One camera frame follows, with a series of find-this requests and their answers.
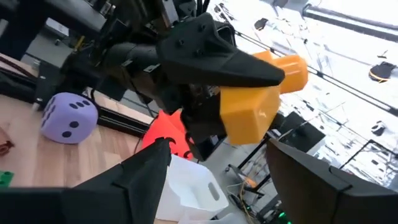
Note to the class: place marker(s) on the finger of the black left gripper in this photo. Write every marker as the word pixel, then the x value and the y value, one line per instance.
pixel 205 124
pixel 202 59

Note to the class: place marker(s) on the small brown toy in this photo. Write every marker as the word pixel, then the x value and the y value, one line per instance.
pixel 5 146

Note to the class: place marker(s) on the white plastic bin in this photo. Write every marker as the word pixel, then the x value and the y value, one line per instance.
pixel 186 186

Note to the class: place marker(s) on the black floor stand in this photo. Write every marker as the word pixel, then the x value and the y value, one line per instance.
pixel 301 133

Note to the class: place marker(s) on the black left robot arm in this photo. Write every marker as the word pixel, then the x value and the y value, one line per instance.
pixel 130 12

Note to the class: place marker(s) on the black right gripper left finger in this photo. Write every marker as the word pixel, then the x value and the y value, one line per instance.
pixel 93 205

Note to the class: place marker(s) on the purple foam die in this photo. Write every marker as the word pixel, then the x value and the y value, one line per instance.
pixel 84 118

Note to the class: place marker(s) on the large yellow-orange toy block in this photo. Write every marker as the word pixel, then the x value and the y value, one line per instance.
pixel 248 115

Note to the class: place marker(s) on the small green toy block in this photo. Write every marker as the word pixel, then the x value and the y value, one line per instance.
pixel 6 179

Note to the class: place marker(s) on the orange pumpkin bucket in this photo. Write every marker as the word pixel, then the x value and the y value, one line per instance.
pixel 164 127

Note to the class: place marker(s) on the black aluminium frame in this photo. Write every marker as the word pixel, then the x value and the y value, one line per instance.
pixel 124 123

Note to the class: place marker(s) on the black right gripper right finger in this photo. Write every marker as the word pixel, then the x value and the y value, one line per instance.
pixel 326 202

